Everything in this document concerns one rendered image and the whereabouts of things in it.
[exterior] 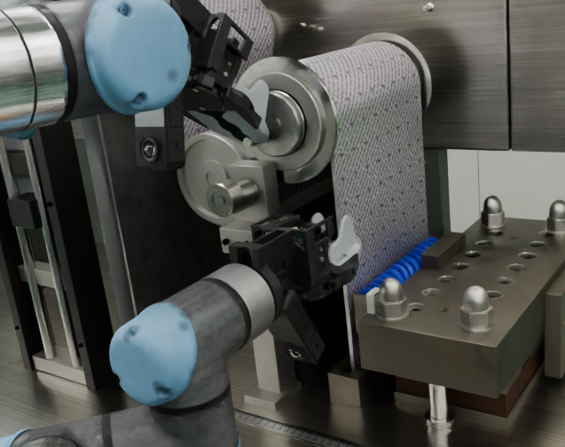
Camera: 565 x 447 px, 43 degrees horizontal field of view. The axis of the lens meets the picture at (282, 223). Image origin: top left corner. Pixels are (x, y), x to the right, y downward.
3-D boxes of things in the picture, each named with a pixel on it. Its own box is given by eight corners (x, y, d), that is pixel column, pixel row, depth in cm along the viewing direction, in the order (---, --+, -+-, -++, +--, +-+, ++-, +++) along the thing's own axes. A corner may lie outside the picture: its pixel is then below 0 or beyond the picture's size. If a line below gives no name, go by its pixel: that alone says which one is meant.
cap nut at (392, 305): (371, 318, 82) (367, 282, 81) (385, 306, 85) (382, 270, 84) (400, 324, 80) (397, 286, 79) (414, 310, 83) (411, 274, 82)
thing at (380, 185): (344, 306, 88) (330, 158, 83) (425, 242, 106) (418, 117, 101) (348, 307, 88) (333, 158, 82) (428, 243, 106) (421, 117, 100)
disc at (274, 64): (241, 182, 90) (222, 61, 86) (243, 181, 91) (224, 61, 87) (343, 184, 82) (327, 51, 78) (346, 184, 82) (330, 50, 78)
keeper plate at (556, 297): (544, 375, 89) (544, 293, 86) (566, 340, 97) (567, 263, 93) (565, 380, 88) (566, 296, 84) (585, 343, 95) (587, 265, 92)
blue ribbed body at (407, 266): (354, 315, 89) (351, 288, 88) (427, 254, 105) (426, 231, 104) (380, 319, 87) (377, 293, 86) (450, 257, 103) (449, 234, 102)
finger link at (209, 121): (266, 104, 85) (224, 61, 78) (252, 149, 84) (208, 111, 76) (244, 103, 87) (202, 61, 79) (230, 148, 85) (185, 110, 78)
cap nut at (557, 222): (542, 233, 102) (542, 202, 101) (549, 225, 105) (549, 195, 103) (568, 236, 100) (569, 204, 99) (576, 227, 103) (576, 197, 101)
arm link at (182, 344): (112, 406, 63) (93, 317, 61) (194, 350, 72) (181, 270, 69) (177, 428, 59) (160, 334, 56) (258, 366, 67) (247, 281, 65)
